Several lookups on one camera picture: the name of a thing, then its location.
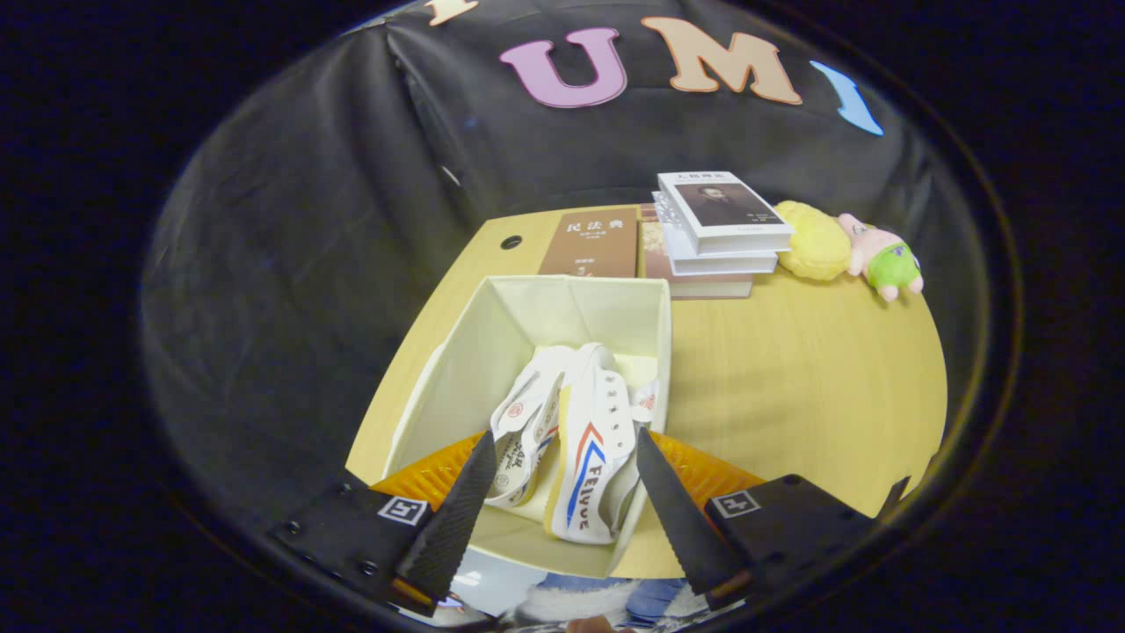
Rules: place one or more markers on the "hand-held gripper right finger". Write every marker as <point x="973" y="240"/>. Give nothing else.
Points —
<point x="681" y="527"/>

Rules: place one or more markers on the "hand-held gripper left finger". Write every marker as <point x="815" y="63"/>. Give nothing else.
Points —
<point x="457" y="527"/>

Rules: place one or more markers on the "white canvas shoe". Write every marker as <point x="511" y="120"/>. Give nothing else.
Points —
<point x="589" y="483"/>
<point x="527" y="422"/>

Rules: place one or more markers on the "grey fabric storage box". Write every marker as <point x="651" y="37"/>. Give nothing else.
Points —
<point x="527" y="308"/>

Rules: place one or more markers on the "person's blue jeans legs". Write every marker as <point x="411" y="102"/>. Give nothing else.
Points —
<point x="655" y="598"/>

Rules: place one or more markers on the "white fluffy footwear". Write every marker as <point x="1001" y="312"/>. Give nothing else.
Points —
<point x="571" y="605"/>

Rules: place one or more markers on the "thick book with brownish cover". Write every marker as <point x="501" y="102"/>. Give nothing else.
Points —
<point x="703" y="287"/>

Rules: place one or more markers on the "plain white book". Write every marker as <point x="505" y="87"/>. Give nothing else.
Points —
<point x="721" y="264"/>

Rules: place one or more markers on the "brown cover book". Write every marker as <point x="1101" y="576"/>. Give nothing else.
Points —
<point x="589" y="246"/>

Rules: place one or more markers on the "black backdrop cloth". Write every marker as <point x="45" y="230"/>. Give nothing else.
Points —
<point x="308" y="264"/>

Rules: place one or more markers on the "yellow plush cushion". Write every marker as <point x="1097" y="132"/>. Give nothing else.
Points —
<point x="813" y="242"/>

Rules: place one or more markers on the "white book with portrait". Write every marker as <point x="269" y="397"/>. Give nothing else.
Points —
<point x="721" y="207"/>

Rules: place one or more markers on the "pink and green plush toy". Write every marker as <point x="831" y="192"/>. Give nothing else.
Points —
<point x="892" y="264"/>

